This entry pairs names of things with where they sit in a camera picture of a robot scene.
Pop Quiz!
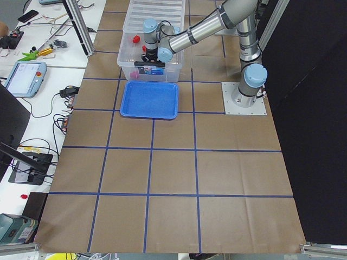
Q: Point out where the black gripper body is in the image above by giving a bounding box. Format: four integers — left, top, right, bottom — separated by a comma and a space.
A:
142, 50, 160, 62

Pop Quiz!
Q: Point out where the clear ribbed box lid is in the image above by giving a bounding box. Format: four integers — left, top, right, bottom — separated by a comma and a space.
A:
123, 0, 185, 33

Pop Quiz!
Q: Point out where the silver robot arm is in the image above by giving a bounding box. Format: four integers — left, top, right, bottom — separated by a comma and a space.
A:
142, 1, 268, 108

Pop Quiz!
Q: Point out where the clear plastic storage box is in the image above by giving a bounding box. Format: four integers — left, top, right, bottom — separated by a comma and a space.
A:
117, 32, 184, 82

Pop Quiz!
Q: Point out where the blue plastic tray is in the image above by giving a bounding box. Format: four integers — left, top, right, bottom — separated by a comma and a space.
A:
120, 81, 179, 120

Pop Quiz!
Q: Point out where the green equipment box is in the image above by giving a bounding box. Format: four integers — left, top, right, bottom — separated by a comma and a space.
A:
1, 213, 38, 245

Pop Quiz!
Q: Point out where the black power adapter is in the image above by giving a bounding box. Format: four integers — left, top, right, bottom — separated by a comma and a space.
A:
59, 86, 80, 98

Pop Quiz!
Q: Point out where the green and gold tool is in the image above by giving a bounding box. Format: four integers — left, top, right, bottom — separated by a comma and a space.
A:
18, 48, 54, 61

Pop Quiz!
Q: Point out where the black smartphone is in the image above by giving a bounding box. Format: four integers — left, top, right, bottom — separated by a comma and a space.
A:
17, 9, 38, 23

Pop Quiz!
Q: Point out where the blue teach pendant tablet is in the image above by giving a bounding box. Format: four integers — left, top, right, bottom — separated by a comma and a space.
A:
4, 61, 47, 98

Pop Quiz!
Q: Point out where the black device on bench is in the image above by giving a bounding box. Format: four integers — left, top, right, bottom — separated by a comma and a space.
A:
1, 30, 24, 49

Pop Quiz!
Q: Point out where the black monitor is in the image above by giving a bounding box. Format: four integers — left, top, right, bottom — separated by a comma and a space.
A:
1, 84, 30, 180

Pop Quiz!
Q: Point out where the black stand base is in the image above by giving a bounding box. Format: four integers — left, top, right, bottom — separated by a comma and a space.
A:
8, 152, 53, 185

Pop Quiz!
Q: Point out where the black box latch handle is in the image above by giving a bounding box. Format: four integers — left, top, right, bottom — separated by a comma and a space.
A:
134, 61, 165, 68

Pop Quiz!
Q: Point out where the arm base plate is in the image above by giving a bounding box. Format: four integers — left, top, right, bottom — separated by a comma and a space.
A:
221, 82, 267, 116
215, 27, 238, 37

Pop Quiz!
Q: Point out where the aluminium frame post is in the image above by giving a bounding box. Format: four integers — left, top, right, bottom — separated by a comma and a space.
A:
62, 0, 95, 57

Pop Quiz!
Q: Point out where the black cable on bench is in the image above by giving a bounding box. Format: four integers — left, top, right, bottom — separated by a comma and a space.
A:
21, 92, 66, 118

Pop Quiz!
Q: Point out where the left aluminium frame rail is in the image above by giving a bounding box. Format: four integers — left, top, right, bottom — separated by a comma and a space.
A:
0, 243, 39, 256

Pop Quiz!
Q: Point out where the aluminium frame rail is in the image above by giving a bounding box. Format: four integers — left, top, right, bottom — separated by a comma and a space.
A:
300, 242, 346, 258
0, 243, 39, 256

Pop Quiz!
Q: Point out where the right aluminium frame rail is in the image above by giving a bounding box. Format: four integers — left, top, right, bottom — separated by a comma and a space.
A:
300, 242, 346, 258

